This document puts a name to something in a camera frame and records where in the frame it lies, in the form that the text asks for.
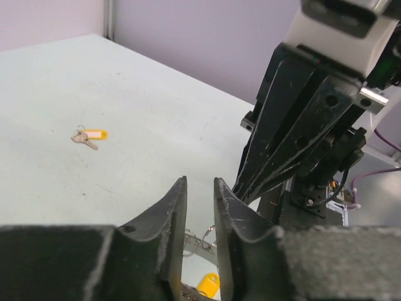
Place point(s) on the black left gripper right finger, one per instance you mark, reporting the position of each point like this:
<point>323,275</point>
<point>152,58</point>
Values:
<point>258,260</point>

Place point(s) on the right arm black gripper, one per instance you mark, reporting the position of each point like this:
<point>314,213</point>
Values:
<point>303,122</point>

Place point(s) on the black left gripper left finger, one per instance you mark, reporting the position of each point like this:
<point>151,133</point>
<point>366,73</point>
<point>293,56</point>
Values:
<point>140,260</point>

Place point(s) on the metal keyring disc with keys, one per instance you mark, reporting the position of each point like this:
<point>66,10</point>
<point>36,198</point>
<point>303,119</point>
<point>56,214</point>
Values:
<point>209,285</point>

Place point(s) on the yellow tagged key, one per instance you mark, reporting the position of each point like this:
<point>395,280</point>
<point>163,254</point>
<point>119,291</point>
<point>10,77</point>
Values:
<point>88,137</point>

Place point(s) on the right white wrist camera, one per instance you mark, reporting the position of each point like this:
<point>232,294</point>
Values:
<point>353,33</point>

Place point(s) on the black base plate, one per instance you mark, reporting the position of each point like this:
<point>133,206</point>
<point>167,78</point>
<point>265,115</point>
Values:
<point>292,205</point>

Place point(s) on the right aluminium frame rail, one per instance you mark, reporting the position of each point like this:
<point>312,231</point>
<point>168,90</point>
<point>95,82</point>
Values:
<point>109,19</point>

